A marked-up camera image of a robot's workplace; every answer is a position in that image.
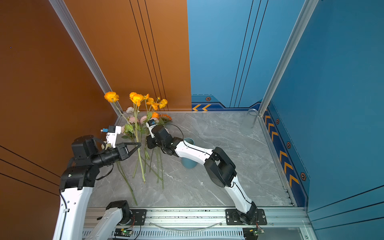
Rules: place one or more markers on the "aluminium corner post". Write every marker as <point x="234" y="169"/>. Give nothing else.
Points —
<point x="292" y="43"/>
<point x="74" y="32"/>

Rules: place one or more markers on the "white flower stem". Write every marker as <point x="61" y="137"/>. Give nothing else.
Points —
<point x="120" y="183"/>

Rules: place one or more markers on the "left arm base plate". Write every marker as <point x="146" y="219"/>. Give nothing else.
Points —
<point x="137" y="218"/>

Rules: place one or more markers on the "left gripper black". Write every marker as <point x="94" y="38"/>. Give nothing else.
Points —
<point x="122" y="151"/>

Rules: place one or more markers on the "pink rose flower stem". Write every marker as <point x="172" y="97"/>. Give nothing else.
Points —
<point x="132" y="128"/>

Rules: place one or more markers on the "teal cylindrical vase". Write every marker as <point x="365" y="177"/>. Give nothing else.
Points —
<point x="187" y="161"/>

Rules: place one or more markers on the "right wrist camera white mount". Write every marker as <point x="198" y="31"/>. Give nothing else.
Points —
<point x="150" y="125"/>

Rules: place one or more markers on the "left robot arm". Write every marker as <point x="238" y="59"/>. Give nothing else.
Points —
<point x="78" y="181"/>

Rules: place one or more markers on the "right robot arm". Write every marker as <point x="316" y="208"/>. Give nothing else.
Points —
<point x="220" y="168"/>

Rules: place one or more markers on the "left green circuit board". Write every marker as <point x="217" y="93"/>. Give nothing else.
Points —
<point x="123" y="232"/>

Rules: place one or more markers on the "pink carnation flower bunch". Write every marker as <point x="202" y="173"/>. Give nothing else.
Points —
<point x="153" y="157"/>

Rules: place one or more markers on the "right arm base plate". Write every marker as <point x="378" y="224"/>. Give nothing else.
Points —
<point x="233" y="217"/>

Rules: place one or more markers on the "orange gerbera flower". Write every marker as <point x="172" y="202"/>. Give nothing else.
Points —
<point x="161" y="118"/>

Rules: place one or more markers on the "clear glass cylinder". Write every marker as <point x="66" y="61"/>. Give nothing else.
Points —
<point x="249" y="120"/>

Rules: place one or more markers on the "orange poppy flower stem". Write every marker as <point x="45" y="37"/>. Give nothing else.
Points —
<point x="144" y="108"/>

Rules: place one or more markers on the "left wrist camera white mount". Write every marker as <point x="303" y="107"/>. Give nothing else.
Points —
<point x="111" y="135"/>

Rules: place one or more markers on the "left aluminium corner post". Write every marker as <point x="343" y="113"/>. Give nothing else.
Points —
<point x="74" y="32"/>

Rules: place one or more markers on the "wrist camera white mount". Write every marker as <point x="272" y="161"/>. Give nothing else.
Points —
<point x="111" y="135"/>
<point x="150" y="125"/>

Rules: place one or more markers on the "aluminium front rail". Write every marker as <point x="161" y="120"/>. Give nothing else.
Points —
<point x="197" y="223"/>

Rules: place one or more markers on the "right aluminium corner post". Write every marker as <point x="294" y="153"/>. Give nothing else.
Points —
<point x="292" y="43"/>

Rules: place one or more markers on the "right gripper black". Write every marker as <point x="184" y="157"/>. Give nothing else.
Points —
<point x="149" y="139"/>

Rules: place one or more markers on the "right circuit board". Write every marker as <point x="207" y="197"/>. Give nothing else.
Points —
<point x="252" y="233"/>

